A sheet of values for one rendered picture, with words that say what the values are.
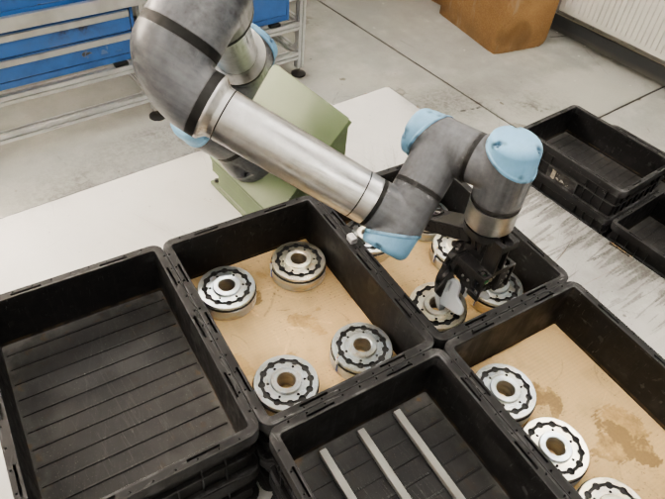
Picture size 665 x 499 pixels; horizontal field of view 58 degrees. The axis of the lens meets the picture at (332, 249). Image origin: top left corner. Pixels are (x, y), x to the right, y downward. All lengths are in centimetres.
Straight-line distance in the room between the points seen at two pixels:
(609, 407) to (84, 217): 115
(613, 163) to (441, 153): 148
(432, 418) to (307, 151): 46
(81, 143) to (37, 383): 203
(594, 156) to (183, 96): 172
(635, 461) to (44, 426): 89
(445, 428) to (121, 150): 222
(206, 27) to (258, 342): 51
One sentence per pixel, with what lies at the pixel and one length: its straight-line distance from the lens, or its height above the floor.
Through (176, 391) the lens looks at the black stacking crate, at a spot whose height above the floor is 83.
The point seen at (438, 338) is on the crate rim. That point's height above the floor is 93.
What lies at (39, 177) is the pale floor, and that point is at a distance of 284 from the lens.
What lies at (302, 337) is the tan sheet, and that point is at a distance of 105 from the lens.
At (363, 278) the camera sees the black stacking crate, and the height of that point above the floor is 90.
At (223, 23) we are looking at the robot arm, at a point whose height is 132.
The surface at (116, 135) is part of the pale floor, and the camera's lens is 301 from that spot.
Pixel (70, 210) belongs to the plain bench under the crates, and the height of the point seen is 70.
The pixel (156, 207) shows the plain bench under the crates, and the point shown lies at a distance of 149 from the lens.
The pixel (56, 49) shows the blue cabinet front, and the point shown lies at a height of 44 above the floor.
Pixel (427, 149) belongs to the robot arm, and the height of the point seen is 118.
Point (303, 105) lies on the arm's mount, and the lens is 138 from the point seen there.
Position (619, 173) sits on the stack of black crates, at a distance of 227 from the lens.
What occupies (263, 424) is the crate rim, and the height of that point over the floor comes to 93.
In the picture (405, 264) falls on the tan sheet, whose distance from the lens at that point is 119.
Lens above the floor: 167
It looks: 45 degrees down
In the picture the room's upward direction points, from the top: 6 degrees clockwise
